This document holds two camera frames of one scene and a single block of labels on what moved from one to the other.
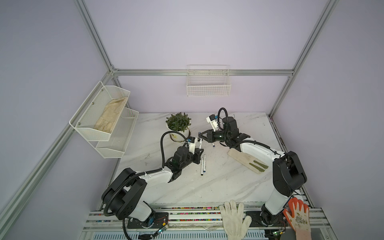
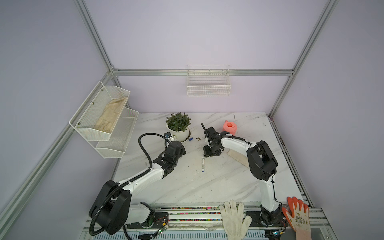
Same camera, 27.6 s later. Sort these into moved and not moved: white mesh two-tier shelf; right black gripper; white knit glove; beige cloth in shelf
Moved: right black gripper
Not moved: white knit glove; white mesh two-tier shelf; beige cloth in shelf
